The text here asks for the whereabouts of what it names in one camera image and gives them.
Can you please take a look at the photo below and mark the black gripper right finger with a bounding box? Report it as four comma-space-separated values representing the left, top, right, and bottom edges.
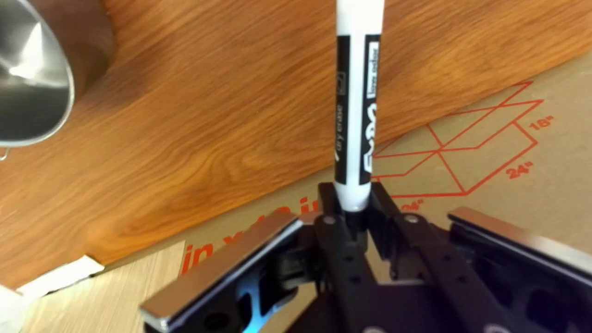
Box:
366, 181, 592, 333

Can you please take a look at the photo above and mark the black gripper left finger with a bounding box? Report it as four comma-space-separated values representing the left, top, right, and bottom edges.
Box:
138, 181, 379, 333

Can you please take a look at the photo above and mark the black and white marker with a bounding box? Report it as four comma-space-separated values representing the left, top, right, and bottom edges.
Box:
330, 0, 388, 215

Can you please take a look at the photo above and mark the flat cardboard with red print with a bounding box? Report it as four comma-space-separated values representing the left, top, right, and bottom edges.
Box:
181, 50, 592, 333

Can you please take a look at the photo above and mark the white tape strip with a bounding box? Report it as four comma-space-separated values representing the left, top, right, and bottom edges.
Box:
16, 253, 107, 303

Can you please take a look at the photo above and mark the stainless steel cup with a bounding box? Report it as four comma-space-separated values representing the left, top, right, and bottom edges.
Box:
0, 0, 116, 163

